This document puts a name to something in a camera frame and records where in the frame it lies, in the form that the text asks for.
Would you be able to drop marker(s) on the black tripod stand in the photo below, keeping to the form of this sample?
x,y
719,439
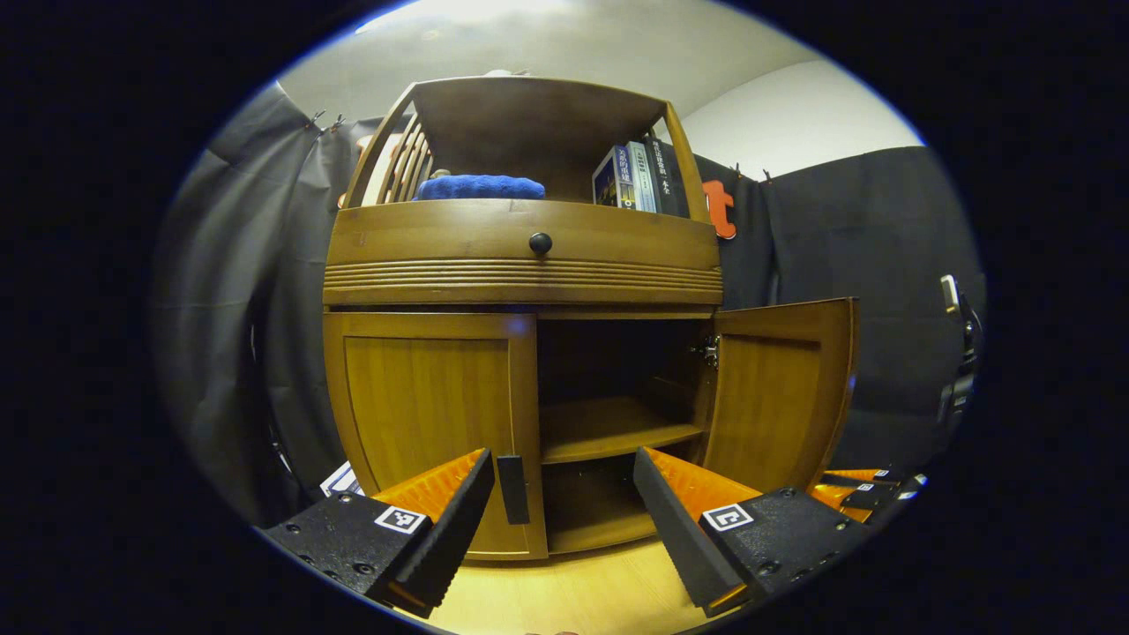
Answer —
x,y
957,397

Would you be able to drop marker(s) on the wooden double-door shoe cabinet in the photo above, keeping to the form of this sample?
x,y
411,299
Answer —
x,y
529,123

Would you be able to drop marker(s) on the black round drawer knob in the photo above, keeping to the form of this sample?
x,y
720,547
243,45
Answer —
x,y
541,243

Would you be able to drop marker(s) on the wooden cabinet drawer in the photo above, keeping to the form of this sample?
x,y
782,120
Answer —
x,y
423,234

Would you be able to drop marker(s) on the wooden cabinet door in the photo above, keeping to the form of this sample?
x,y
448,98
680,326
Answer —
x,y
767,397
423,397

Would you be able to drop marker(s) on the black book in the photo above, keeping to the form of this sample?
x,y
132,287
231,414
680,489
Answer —
x,y
666,176

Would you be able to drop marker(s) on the black backdrop cloth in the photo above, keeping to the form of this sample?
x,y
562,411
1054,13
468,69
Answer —
x,y
238,309

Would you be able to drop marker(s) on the book with dark blue cover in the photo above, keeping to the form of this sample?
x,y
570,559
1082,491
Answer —
x,y
609,183

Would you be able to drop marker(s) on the white spine book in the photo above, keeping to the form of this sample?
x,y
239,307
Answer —
x,y
340,481

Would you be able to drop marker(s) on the blue folded towel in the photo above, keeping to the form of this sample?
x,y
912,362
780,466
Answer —
x,y
481,187

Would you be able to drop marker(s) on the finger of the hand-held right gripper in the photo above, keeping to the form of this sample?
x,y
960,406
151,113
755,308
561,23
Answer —
x,y
869,496
900,483

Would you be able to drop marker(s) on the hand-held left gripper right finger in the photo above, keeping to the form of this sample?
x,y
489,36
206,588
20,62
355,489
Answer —
x,y
675,529

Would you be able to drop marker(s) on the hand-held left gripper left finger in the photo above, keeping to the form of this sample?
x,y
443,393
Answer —
x,y
459,520

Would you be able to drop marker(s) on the book with pale grey spine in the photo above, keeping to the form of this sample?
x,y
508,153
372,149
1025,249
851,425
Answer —
x,y
642,176

